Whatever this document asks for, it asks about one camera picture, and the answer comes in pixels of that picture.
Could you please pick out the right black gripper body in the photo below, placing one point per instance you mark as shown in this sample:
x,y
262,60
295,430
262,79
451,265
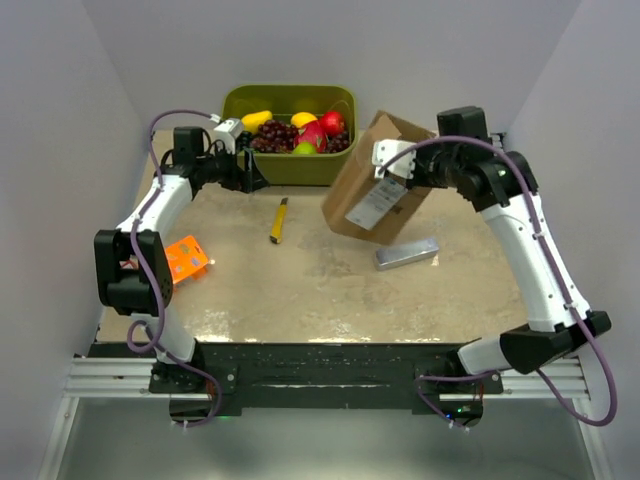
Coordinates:
x,y
427,168

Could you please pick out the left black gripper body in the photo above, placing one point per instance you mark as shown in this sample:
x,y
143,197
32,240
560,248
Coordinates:
x,y
225,172

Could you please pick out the yellow black utility knife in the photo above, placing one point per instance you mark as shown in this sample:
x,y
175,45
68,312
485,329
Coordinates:
x,y
276,233

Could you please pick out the brown cardboard express box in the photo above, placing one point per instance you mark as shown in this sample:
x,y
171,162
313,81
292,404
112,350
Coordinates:
x,y
360,206

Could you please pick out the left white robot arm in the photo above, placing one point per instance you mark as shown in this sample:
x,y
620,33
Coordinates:
x,y
133,272

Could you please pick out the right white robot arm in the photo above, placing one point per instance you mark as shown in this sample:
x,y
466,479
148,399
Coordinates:
x,y
503,189

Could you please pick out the silver rectangular box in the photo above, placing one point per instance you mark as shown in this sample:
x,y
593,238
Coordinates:
x,y
395,256

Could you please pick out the orange carton box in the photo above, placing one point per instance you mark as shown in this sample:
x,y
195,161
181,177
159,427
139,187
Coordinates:
x,y
187,260

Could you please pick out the dark black grape bunch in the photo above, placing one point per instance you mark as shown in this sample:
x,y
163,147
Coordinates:
x,y
244,140

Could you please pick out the yellow mango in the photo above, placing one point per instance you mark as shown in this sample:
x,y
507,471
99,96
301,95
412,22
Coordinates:
x,y
253,121

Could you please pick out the green lime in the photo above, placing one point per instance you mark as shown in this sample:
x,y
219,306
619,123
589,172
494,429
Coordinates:
x,y
304,148

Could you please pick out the pink dragon fruit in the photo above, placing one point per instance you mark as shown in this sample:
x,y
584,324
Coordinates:
x,y
313,134

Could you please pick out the yellow lemon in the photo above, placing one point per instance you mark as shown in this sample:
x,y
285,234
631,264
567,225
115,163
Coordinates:
x,y
301,119

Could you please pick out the olive green plastic bin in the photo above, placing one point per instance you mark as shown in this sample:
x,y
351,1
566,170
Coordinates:
x,y
285,100

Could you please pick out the dark red grape bunch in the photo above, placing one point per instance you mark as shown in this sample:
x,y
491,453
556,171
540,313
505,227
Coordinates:
x,y
338,143

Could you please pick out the red apple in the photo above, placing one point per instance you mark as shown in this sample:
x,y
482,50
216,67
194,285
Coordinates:
x,y
333,123

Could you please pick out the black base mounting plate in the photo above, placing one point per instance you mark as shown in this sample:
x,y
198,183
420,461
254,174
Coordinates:
x,y
356,376

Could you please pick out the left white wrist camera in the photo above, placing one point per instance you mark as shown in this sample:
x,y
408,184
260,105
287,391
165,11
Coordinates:
x,y
225,134

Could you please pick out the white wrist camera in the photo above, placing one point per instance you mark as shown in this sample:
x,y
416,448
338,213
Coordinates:
x,y
395,157
225,134

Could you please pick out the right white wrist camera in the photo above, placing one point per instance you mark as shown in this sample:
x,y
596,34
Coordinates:
x,y
395,157

